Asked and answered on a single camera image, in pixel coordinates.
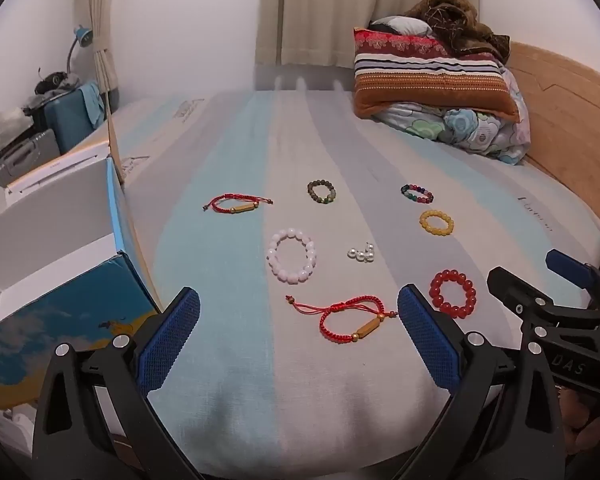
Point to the blue and yellow cardboard box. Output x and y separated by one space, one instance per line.
55 320

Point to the striped bed sheet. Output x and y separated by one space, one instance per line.
305 410

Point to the person's right hand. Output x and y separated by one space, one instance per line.
585 415

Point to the blue suitcase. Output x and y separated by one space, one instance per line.
65 120

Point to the narrow beige side curtain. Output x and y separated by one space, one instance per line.
102 35

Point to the striped orange pillow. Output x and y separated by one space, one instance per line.
430 82

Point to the wooden headboard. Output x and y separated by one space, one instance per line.
570 125

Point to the silver suitcase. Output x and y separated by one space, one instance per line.
25 157

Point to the beige window curtain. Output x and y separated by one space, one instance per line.
330 10

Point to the grey patterned cushion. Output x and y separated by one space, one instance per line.
400 25

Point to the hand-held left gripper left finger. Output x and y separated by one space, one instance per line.
172 340

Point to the teal cloth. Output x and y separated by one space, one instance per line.
92 102

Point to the blue desk lamp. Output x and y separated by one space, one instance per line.
84 36

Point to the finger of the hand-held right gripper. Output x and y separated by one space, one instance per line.
515 292
567 265

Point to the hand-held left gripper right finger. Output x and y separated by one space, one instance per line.
427 340

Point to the brown blanket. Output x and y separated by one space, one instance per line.
455 15

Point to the floral quilt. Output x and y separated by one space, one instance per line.
465 127

